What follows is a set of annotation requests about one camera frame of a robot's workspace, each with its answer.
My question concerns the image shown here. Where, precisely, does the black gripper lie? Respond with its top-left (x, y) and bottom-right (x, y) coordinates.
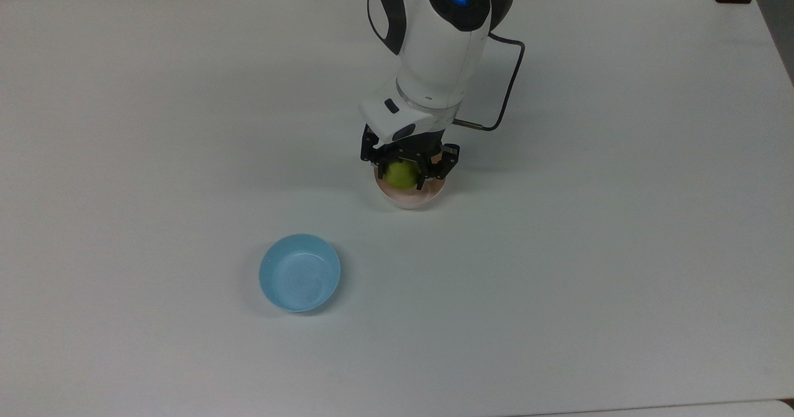
top-left (360, 125), bottom-right (462, 192)

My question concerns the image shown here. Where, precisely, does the green pear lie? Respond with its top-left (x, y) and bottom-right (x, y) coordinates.
top-left (383, 159), bottom-right (418, 190)

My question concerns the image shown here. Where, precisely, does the pink plastic bowl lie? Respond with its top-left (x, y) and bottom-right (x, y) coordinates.
top-left (372, 155), bottom-right (448, 210)

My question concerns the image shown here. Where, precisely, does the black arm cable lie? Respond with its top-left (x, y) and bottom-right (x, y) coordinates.
top-left (452, 31), bottom-right (527, 133)

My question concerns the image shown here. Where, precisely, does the blue plastic bowl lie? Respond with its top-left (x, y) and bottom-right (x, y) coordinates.
top-left (259, 233), bottom-right (342, 313)

